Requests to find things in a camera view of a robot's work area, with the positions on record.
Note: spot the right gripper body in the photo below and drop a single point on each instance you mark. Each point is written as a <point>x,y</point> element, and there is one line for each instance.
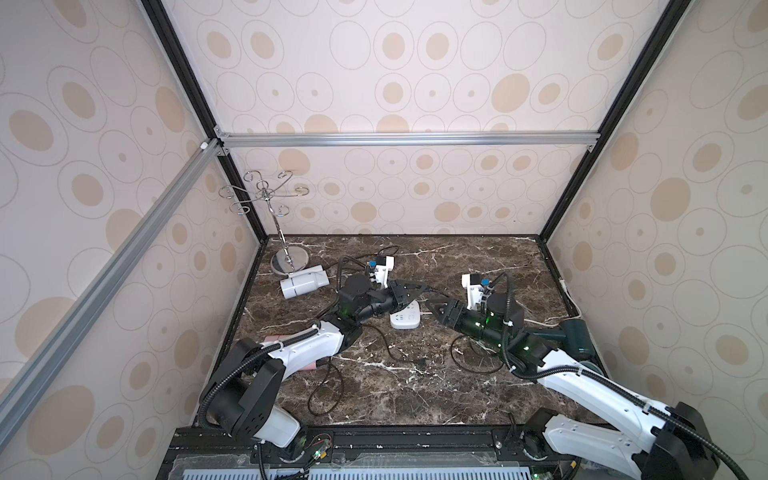
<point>459,314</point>

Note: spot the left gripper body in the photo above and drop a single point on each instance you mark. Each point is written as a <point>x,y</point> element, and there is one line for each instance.
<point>379,302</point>

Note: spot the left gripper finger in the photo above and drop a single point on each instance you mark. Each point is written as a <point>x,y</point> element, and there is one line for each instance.
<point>407,308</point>
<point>402,288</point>

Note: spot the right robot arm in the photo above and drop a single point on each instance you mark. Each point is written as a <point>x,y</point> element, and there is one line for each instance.
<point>644,438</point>

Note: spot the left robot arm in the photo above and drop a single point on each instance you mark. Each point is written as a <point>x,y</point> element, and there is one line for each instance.
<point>240,398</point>

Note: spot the white power strip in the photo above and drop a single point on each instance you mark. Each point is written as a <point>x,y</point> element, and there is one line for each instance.
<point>407,319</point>

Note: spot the white hair dryer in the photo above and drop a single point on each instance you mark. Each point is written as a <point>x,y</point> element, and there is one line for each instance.
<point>303,282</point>

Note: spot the dark green hair dryer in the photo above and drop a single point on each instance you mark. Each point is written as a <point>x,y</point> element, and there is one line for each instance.
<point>571,335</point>

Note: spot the chrome cup holder stand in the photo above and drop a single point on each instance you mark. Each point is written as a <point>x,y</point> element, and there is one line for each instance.
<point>288,259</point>

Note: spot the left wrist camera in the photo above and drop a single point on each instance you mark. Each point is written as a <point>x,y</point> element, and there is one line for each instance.
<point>379,269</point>

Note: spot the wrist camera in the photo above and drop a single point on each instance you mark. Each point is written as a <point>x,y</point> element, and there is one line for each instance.
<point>379,269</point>
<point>477,290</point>

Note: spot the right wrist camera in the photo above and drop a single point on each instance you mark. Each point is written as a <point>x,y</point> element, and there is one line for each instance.
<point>477,290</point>

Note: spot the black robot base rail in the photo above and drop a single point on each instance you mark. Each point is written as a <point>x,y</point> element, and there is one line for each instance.
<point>433,452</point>

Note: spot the horizontal aluminium frame bar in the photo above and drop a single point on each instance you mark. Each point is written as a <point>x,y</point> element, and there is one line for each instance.
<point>409,139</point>

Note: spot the left aluminium frame bar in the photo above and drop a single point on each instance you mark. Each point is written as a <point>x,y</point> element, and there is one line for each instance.
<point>39,372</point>

